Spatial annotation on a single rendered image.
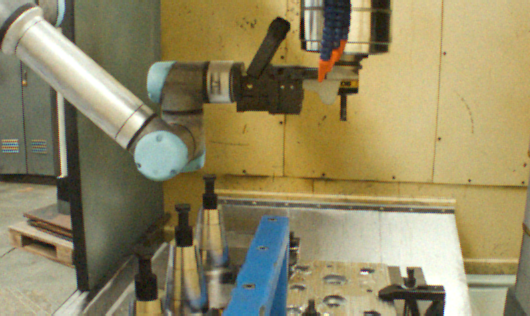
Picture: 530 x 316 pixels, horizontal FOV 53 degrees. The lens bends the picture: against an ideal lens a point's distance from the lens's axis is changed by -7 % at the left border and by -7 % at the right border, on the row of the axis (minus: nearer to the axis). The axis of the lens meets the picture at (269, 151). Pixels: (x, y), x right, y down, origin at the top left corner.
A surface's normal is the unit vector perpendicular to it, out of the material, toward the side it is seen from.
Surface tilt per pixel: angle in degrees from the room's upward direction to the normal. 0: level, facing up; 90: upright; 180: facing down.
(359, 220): 24
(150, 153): 90
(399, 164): 90
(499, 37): 90
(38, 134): 89
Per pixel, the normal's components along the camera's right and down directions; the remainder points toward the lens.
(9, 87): 0.15, 0.22
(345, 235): -0.04, -0.81
